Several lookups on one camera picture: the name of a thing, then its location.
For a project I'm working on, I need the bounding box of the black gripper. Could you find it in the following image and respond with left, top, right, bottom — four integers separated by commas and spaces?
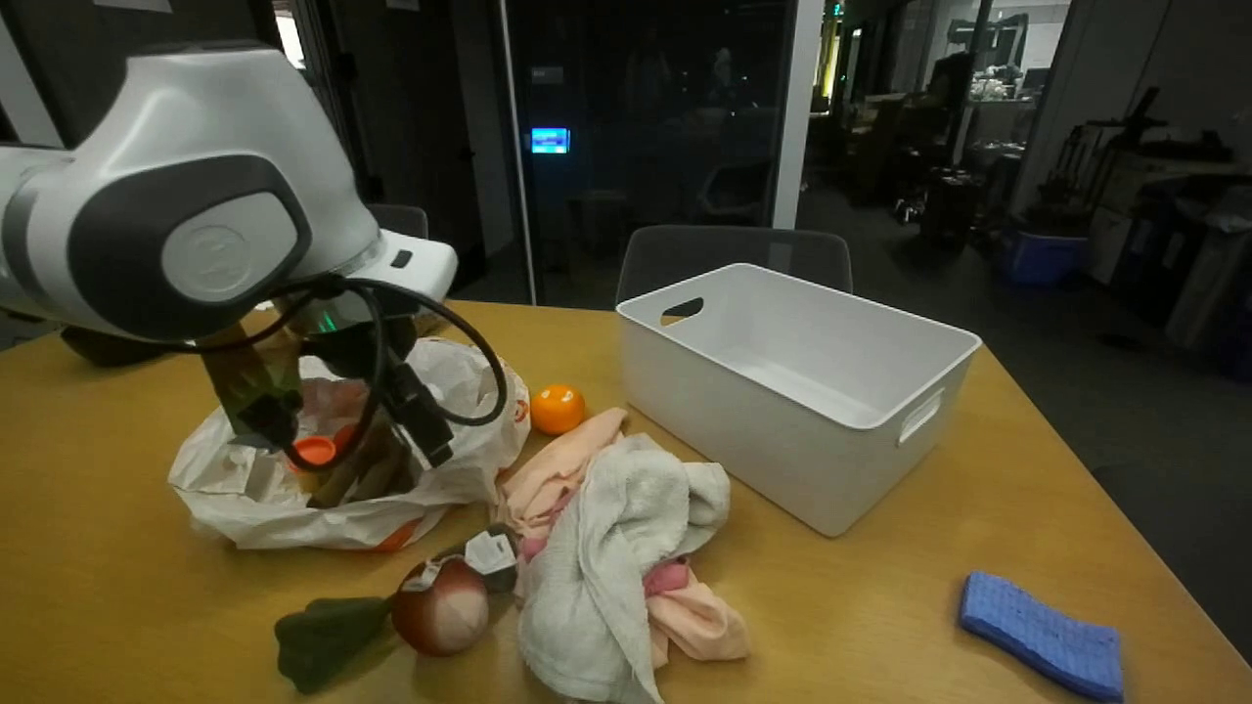
199, 288, 448, 469

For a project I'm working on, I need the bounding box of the white plastic bag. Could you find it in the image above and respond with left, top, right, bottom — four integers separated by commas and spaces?
169, 337, 532, 553

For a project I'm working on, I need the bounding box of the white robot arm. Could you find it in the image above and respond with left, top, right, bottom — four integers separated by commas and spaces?
0, 46, 457, 467

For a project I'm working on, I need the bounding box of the orange fruit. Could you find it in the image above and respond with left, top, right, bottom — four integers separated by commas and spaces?
532, 382, 587, 434

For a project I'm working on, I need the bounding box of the white towel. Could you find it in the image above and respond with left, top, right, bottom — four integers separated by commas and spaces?
517, 434, 733, 704

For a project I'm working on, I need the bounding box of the pink cloth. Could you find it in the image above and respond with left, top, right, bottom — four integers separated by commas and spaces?
502, 406, 752, 672

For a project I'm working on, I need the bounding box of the white plastic bin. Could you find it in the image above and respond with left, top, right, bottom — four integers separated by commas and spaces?
615, 262, 983, 535

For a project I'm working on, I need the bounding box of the blue sponge cloth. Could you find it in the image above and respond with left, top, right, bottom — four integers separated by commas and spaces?
958, 571, 1125, 699

